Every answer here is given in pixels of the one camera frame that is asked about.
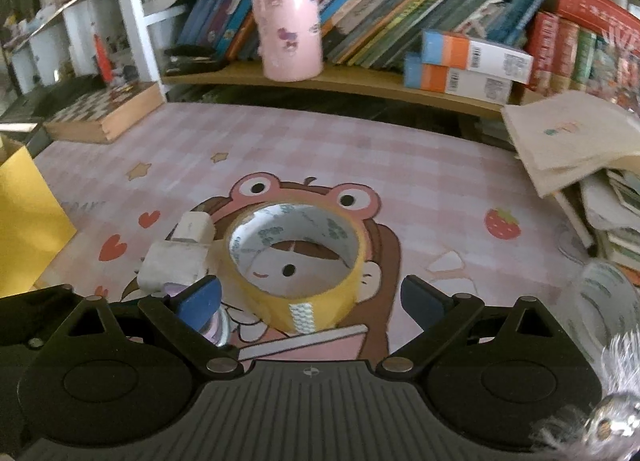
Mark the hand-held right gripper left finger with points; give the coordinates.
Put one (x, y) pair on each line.
(200, 298)

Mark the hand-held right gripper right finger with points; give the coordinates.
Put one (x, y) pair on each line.
(422, 298)

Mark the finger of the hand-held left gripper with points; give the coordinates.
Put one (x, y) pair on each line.
(35, 316)

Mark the white eraser block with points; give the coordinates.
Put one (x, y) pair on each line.
(170, 263)

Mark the small white carton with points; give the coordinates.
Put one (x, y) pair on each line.
(194, 227)

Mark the yellow cardboard box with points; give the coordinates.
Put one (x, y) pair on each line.
(25, 231)

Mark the yellow tape roll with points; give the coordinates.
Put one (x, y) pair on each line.
(300, 308)

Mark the clear tape roll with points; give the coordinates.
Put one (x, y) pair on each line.
(595, 301)

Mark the pile of papers and notebooks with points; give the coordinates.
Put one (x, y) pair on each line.
(565, 141)

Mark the wooden chessboard box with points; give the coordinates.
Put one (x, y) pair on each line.
(100, 108)

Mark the grey fur trim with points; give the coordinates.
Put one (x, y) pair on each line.
(615, 421)

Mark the black flat case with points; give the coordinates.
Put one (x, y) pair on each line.
(190, 58)

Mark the red bottle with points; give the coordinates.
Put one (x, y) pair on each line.
(102, 61)

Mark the pink cylindrical pen holder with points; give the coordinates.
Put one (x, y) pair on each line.
(287, 31)

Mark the white shelf unit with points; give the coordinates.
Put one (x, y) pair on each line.
(135, 16)

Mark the row of leaning books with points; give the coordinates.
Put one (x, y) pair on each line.
(380, 6)

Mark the red thick book set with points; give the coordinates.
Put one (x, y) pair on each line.
(575, 41)

